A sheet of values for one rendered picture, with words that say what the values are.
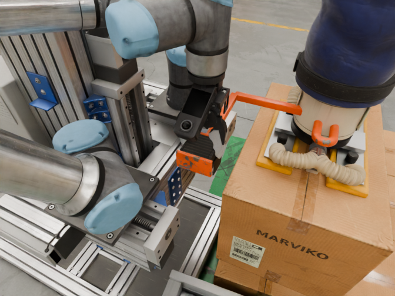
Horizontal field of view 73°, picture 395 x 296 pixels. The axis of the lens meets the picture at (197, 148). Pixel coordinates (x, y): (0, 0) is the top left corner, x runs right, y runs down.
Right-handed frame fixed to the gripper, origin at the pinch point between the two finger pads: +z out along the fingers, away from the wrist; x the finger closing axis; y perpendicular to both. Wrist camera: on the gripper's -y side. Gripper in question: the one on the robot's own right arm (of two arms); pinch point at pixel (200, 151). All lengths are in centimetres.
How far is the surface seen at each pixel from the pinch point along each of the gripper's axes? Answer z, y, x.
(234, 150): 120, 122, 18
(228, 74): 120, 243, 65
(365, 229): 12.7, 3.4, -40.3
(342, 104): -8.7, 19.2, -27.1
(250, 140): 13.0, 22.5, -7.5
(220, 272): 66, 1, -9
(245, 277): 66, 3, -19
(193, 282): 59, -9, -2
